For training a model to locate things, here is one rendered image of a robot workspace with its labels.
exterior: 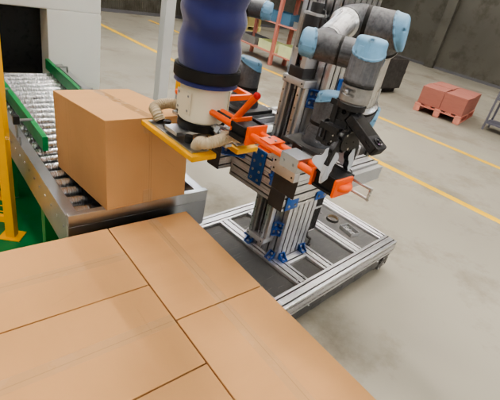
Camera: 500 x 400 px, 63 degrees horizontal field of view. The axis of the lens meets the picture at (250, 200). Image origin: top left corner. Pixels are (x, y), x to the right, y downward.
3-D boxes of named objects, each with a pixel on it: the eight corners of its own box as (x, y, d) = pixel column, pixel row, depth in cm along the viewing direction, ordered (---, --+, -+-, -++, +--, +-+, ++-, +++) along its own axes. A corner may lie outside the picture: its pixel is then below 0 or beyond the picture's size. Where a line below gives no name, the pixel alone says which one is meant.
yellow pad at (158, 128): (140, 124, 152) (141, 111, 150) (164, 122, 159) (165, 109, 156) (191, 163, 132) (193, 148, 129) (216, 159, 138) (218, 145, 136)
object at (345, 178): (307, 183, 110) (312, 167, 107) (325, 178, 114) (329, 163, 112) (331, 198, 105) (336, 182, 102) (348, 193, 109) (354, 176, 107)
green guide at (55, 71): (45, 68, 353) (44, 57, 348) (58, 68, 359) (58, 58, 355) (123, 144, 254) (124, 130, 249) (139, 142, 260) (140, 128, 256)
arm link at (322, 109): (313, 113, 184) (321, 83, 177) (342, 122, 181) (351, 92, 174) (307, 120, 173) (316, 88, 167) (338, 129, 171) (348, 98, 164)
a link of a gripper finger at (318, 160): (307, 175, 109) (325, 144, 107) (324, 185, 106) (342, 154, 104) (301, 173, 107) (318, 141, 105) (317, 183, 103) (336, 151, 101)
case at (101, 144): (58, 166, 218) (52, 90, 201) (128, 157, 243) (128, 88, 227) (106, 210, 179) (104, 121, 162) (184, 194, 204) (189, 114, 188)
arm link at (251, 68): (258, 90, 200) (263, 62, 194) (231, 84, 199) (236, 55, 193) (259, 84, 211) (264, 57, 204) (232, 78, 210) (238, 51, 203)
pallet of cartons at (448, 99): (432, 101, 853) (441, 80, 832) (478, 118, 802) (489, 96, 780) (405, 106, 764) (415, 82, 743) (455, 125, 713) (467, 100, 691)
